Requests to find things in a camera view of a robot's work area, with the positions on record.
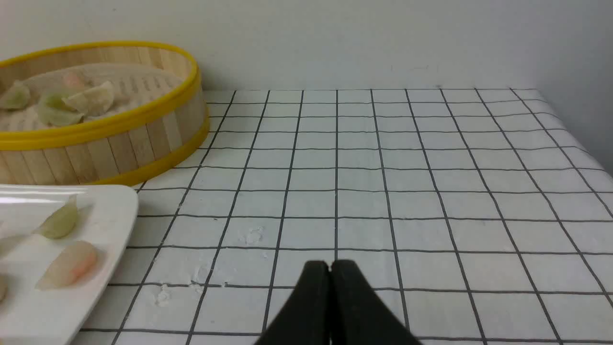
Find green dumpling at steamer edge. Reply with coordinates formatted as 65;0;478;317
0;80;31;111

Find green dumpling in steamer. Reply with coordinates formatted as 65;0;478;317
36;90;85;127

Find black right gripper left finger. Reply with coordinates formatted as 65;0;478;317
256;261;330;345

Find white grid-pattern tablecloth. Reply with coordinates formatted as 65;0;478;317
73;88;613;345

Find pale dumpling in steamer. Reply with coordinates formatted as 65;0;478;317
62;81;115;116

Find yellow-rimmed bamboo steamer basket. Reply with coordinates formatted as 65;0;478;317
1;41;210;186

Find pink dumpling on plate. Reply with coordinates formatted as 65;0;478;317
35;241;98;291

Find white rectangular plate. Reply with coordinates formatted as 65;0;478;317
0;185;139;345

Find green dumpling on plate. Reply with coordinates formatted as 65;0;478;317
33;195;79;240

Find pink dumpling in steamer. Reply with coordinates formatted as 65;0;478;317
62;71;89;90

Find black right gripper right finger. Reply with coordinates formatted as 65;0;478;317
329;260;421;345

